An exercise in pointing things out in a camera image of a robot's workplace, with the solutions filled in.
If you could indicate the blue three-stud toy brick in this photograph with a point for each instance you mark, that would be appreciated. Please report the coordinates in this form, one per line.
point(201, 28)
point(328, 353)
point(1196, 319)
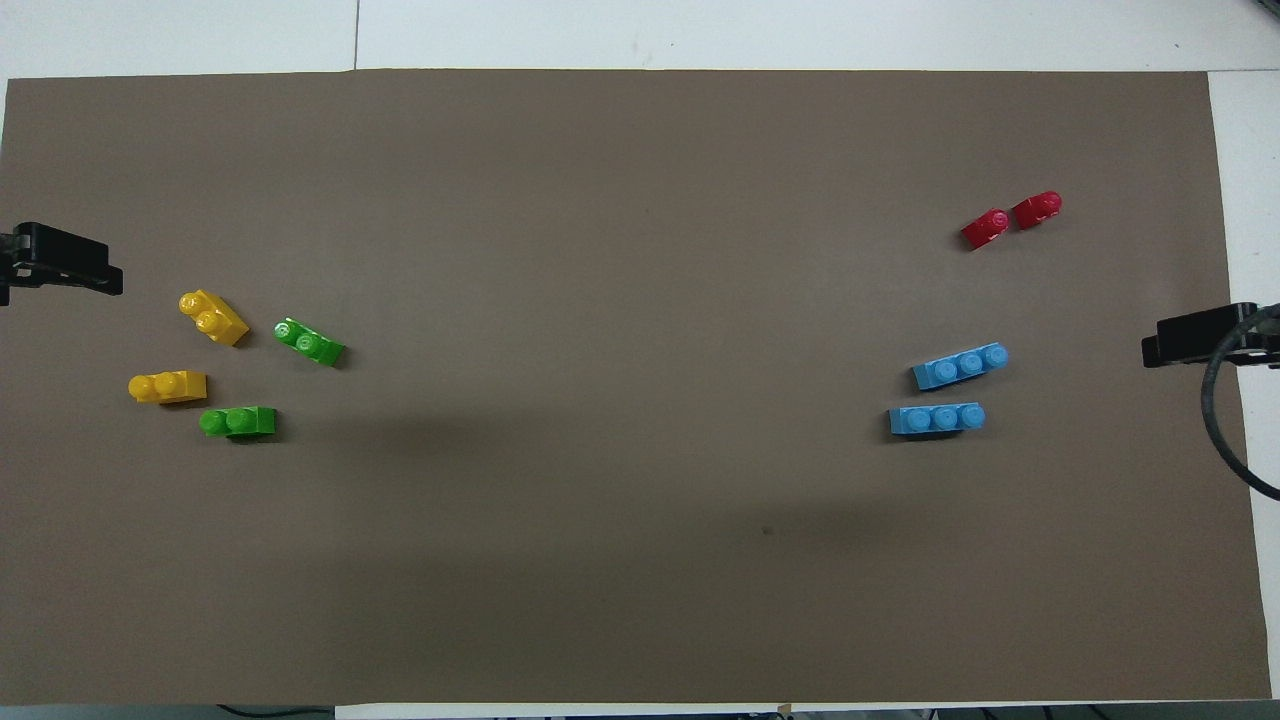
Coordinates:
point(935, 420)
point(955, 368)

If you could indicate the green two-stud toy brick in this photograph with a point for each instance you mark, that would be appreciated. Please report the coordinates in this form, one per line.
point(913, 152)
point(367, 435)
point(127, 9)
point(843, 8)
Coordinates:
point(238, 422)
point(308, 342)

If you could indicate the yellow two-stud toy brick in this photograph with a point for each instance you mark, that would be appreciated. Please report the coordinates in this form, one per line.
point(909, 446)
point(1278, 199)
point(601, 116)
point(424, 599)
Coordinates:
point(167, 386)
point(213, 317)

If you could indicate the red one-stud toy brick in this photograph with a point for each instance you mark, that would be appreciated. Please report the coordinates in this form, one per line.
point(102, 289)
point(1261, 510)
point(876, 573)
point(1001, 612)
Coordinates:
point(985, 228)
point(1037, 210)

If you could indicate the brown paper mat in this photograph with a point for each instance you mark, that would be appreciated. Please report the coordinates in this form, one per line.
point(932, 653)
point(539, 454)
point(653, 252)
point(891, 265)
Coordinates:
point(640, 400)

